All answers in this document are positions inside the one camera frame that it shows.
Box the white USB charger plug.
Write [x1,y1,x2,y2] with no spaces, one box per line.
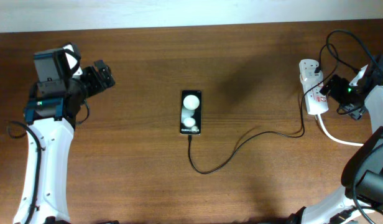
[298,59,323,85]

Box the white power strip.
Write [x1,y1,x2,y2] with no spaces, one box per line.
[300,70,328,115]

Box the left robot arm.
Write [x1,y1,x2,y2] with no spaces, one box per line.
[13,42,115,223]

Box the black Samsung smartphone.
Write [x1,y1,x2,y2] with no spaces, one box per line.
[179,90,202,135]

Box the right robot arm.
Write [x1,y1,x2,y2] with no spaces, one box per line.
[286,55,383,223]

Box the black USB charging cable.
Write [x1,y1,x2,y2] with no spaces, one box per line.
[187,42,341,175]

